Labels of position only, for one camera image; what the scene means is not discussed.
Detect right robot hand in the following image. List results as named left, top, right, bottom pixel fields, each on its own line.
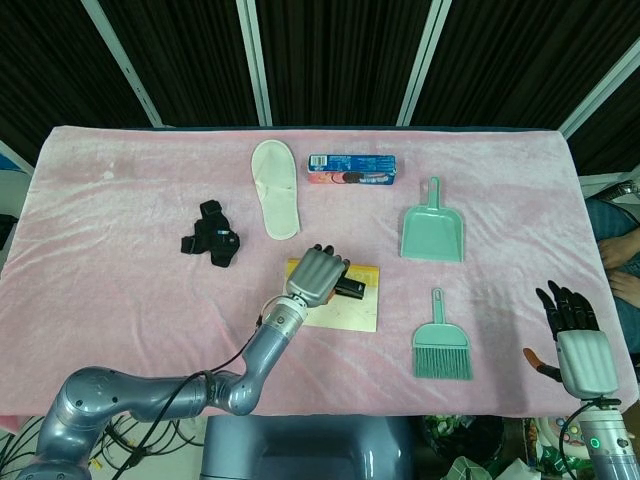
left=522, top=280, right=620, bottom=399

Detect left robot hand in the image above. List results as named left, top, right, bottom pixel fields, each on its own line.
left=283, top=243, right=351, bottom=307

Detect black stapler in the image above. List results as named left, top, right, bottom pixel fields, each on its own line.
left=331, top=279, right=368, bottom=300

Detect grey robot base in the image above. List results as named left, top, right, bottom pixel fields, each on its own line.
left=199, top=415, right=416, bottom=480

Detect yellow book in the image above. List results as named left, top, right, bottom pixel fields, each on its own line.
left=282, top=258, right=381, bottom=333

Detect pink table cloth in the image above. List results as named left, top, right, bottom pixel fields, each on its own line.
left=0, top=124, right=640, bottom=419

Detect colourful toy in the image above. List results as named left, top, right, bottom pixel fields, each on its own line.
left=542, top=414, right=589, bottom=459

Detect white slipper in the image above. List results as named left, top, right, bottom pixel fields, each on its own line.
left=250, top=140, right=302, bottom=240

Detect person in jeans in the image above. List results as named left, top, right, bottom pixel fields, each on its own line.
left=584, top=196, right=640, bottom=316

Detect blue cookie box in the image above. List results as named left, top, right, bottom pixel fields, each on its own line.
left=307, top=153, right=398, bottom=187

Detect green dustpan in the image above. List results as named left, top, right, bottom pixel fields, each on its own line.
left=399, top=176, right=465, bottom=264

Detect green hand brush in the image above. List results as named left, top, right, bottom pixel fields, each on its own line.
left=411, top=288, right=475, bottom=381

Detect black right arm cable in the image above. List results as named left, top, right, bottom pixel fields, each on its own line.
left=557, top=395, right=624, bottom=480

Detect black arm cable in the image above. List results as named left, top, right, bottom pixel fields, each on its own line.
left=112, top=294, right=286, bottom=480
left=557, top=395, right=624, bottom=480

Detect black wrist strap device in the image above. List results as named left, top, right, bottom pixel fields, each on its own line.
left=180, top=199, right=241, bottom=270

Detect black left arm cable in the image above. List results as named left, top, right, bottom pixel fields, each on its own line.
left=112, top=294, right=286, bottom=480

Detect black floor cables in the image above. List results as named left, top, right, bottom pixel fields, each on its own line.
left=0, top=415, right=201, bottom=480

